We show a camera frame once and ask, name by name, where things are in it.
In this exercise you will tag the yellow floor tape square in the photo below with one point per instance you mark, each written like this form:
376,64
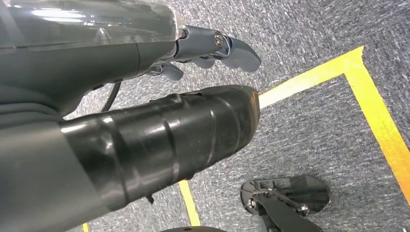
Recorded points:
378,112

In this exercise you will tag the black robot foot plate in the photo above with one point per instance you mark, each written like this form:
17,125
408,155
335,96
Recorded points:
288,208

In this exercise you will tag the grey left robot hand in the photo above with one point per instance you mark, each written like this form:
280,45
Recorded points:
144,147

